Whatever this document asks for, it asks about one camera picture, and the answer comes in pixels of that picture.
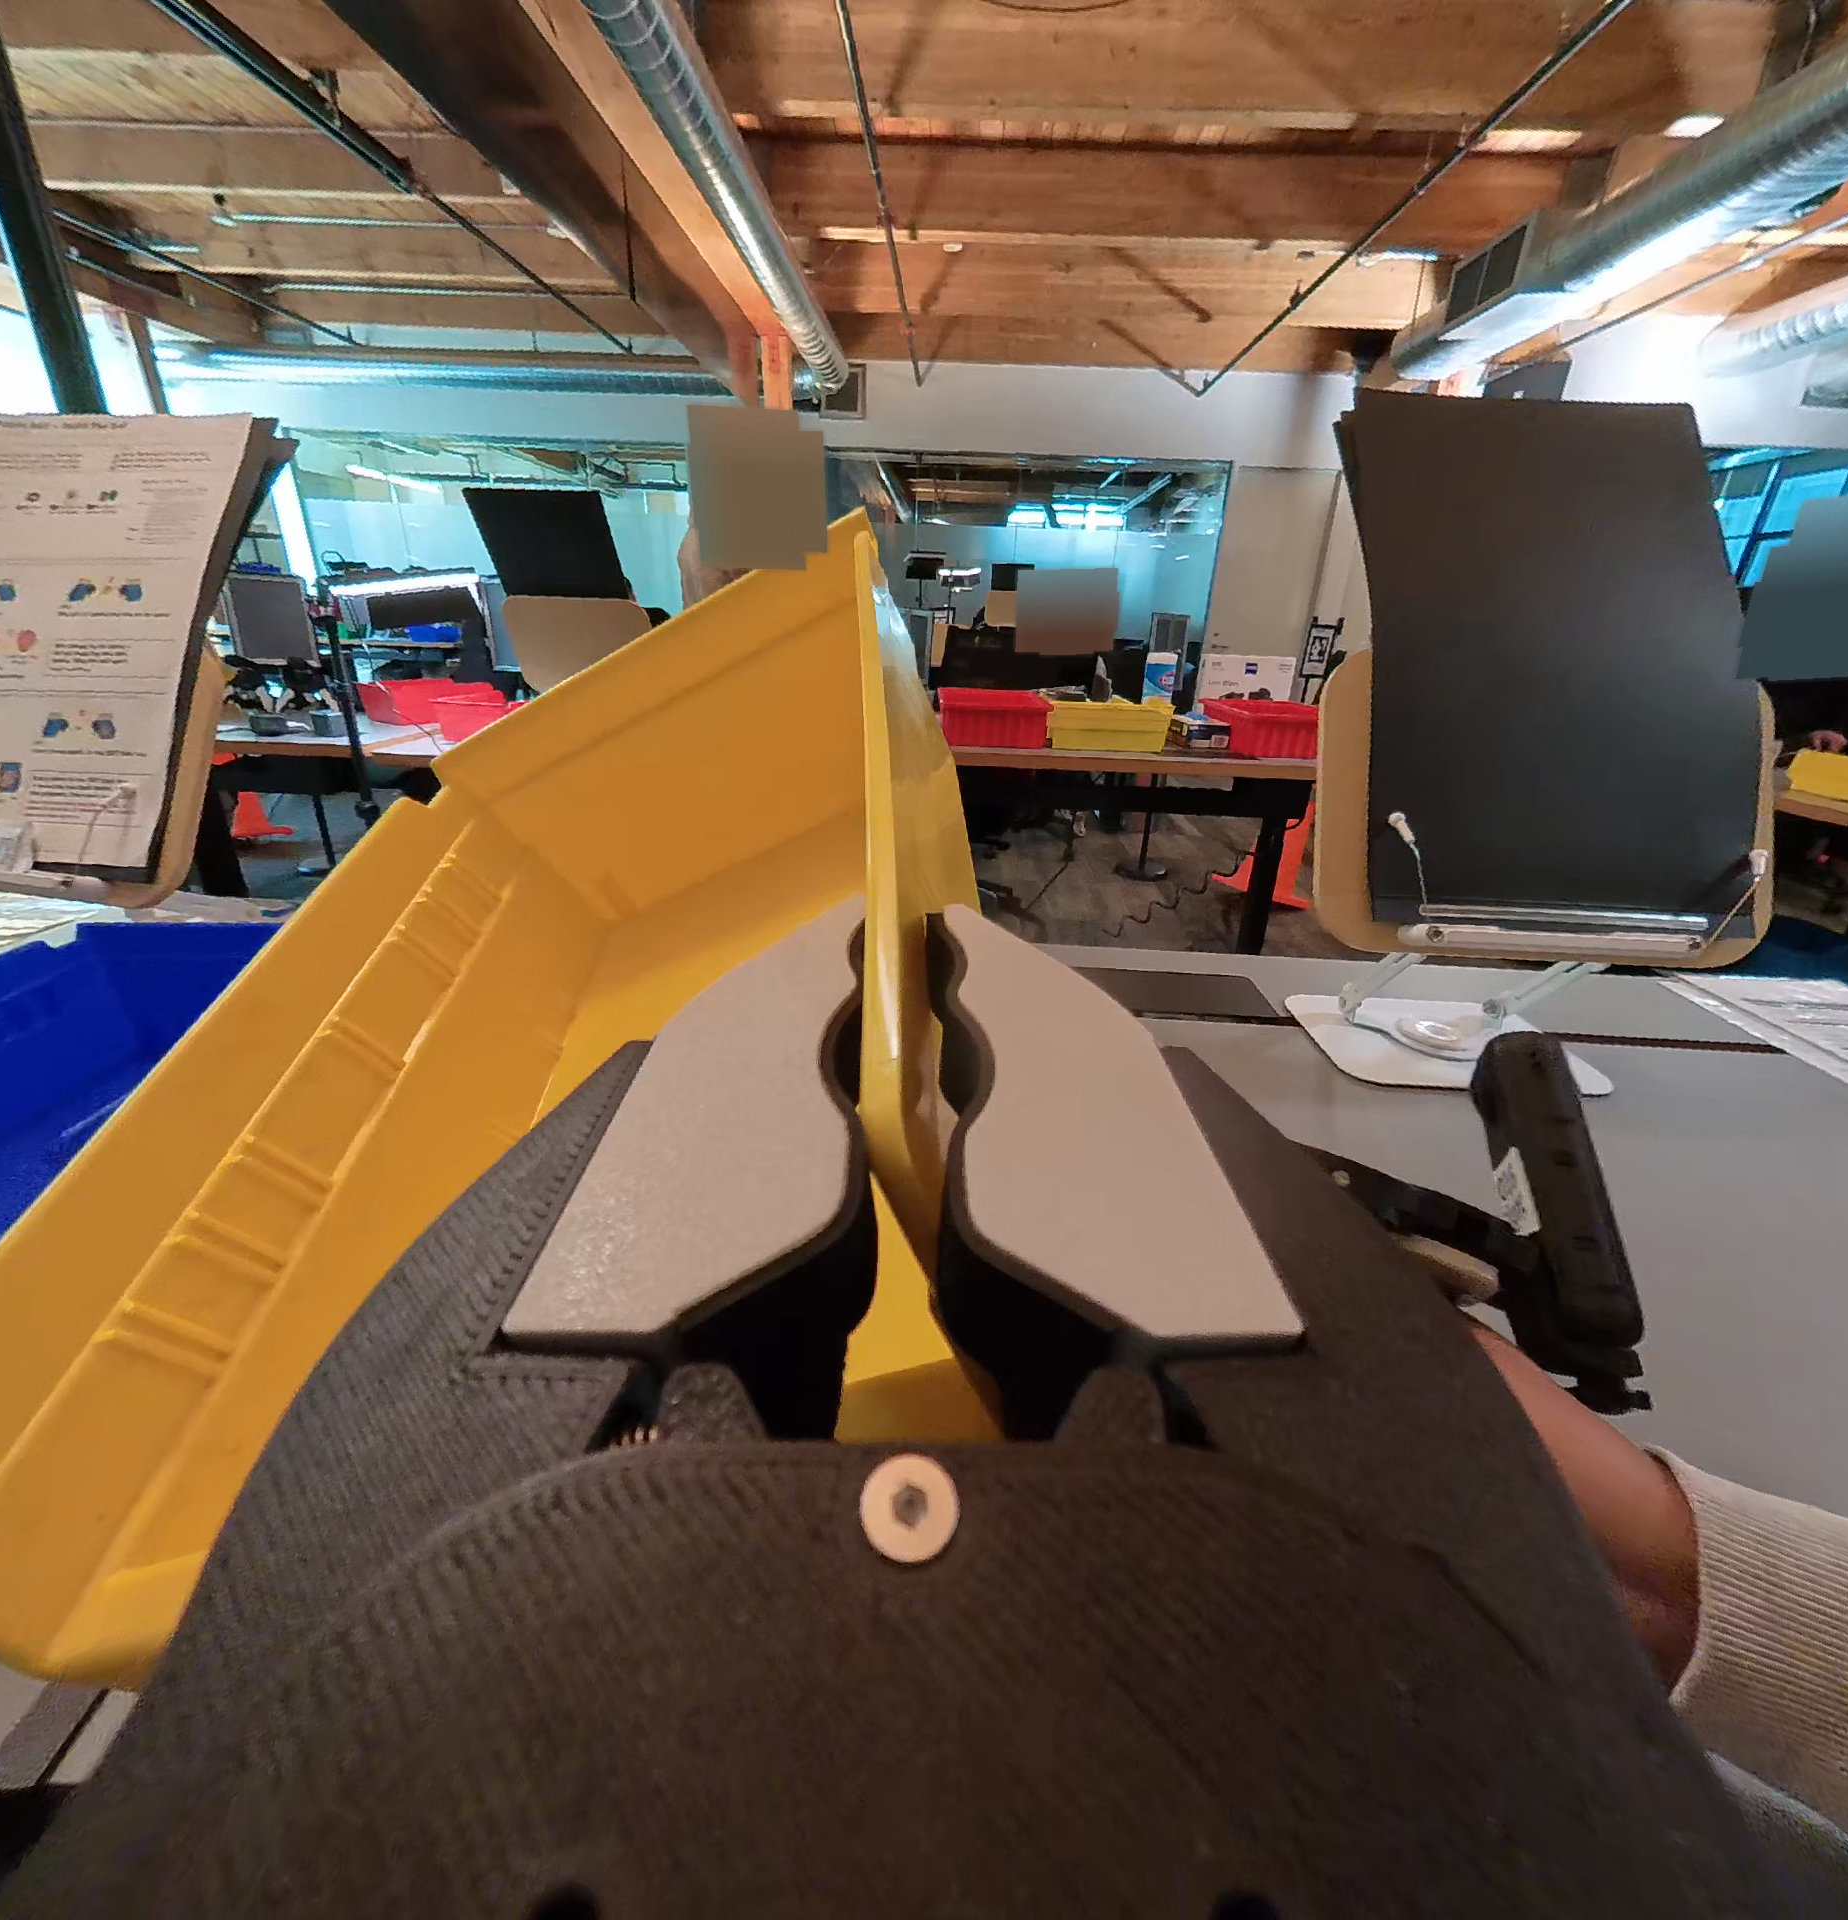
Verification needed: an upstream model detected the long wooden table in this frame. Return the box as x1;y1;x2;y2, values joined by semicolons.
945;741;1317;962

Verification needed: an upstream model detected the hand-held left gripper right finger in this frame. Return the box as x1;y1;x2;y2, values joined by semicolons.
925;906;1306;1441

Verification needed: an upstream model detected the black metal post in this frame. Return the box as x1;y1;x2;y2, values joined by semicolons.
0;0;107;413

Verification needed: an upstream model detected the person's right hand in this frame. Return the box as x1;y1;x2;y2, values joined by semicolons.
1465;1320;1706;1689

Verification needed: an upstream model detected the instruction sheet on stand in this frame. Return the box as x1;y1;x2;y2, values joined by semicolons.
0;420;298;913

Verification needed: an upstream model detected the printed paper sheet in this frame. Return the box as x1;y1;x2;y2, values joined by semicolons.
1667;973;1848;1083

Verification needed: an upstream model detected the grey desk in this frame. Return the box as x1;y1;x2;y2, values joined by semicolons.
0;945;1848;1786

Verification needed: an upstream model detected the person's right forearm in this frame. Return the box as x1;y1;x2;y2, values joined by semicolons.
1645;1446;1848;1802

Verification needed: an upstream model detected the printed instruction sheet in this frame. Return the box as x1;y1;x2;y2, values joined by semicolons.
0;411;258;872

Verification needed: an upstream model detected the blue plastic bin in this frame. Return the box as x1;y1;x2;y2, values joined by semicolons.
0;918;287;1268

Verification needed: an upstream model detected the black desk mat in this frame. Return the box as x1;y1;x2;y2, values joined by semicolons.
1140;973;1289;1028

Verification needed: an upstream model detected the far wooden table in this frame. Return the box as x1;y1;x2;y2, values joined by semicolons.
210;720;462;879

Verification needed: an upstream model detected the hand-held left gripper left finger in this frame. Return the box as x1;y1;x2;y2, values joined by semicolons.
500;906;879;1441

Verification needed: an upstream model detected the narrow spiral metal duct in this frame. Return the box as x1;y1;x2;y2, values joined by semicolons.
581;0;854;395

